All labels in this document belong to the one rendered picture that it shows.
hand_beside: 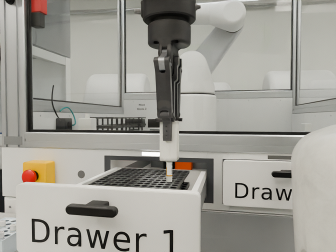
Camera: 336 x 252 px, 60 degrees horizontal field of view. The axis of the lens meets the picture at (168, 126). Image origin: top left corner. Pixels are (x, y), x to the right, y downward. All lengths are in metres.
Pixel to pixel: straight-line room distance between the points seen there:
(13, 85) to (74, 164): 0.29
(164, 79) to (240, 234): 0.47
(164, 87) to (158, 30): 0.10
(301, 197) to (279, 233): 0.57
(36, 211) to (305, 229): 0.40
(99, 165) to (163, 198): 0.42
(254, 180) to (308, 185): 0.52
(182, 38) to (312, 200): 0.36
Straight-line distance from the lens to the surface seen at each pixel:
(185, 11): 0.50
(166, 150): 0.50
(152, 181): 0.62
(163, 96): 0.47
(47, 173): 0.86
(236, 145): 0.73
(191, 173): 0.77
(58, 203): 0.49
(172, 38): 0.49
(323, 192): 0.21
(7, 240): 0.68
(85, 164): 0.84
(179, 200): 0.42
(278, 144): 0.75
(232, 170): 0.73
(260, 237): 0.79
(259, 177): 0.73
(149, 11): 0.51
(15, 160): 0.96
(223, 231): 0.79
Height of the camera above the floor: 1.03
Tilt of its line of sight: 2 degrees down
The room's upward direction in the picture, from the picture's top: straight up
